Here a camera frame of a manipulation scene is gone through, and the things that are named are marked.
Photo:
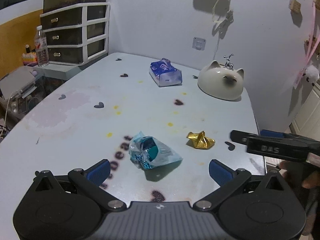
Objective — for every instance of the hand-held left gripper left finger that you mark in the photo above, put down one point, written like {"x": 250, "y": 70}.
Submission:
{"x": 98, "y": 174}

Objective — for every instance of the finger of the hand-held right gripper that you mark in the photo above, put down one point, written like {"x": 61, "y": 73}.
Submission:
{"x": 238, "y": 137}
{"x": 271, "y": 133}

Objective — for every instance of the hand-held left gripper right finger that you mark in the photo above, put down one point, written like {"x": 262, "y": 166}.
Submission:
{"x": 220, "y": 174}

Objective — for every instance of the gold foil wrapper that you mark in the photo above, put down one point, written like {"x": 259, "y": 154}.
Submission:
{"x": 200, "y": 141}

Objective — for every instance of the teal wrapper bag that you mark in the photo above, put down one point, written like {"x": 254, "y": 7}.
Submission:
{"x": 156, "y": 155}

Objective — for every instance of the person's right hand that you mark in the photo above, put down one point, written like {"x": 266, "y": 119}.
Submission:
{"x": 311, "y": 180}

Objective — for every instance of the white kitchen base cabinets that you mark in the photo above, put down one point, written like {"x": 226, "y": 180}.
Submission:
{"x": 308, "y": 110}

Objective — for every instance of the cat-shaped ceramic ornament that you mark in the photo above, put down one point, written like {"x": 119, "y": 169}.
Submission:
{"x": 217, "y": 85}

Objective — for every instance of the plush sheep toy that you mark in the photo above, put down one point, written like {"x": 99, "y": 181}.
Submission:
{"x": 313, "y": 73}

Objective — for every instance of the small silver figurine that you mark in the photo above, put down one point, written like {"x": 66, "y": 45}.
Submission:
{"x": 228, "y": 61}

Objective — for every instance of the pink ribbon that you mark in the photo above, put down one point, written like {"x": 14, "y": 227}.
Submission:
{"x": 310, "y": 50}

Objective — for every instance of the blue tissue pack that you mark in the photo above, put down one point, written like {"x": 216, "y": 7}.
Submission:
{"x": 165, "y": 75}

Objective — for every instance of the grey side shelf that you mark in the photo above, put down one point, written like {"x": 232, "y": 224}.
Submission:
{"x": 57, "y": 70}

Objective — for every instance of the white hanging ribbon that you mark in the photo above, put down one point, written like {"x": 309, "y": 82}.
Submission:
{"x": 225, "y": 17}

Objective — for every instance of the white box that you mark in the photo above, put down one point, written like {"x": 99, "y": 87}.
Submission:
{"x": 16, "y": 82}

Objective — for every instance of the crayon box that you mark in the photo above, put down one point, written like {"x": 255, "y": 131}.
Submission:
{"x": 29, "y": 59}

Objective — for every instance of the water bottle with white cap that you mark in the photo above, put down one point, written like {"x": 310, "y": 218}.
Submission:
{"x": 41, "y": 47}

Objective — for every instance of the white drawer cabinet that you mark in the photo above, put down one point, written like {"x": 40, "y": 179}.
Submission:
{"x": 70, "y": 35}

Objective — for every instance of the white wall hook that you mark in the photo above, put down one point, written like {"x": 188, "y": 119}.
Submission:
{"x": 199, "y": 43}

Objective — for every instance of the wooden wall hook board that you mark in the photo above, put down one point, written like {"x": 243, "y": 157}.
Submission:
{"x": 295, "y": 6}

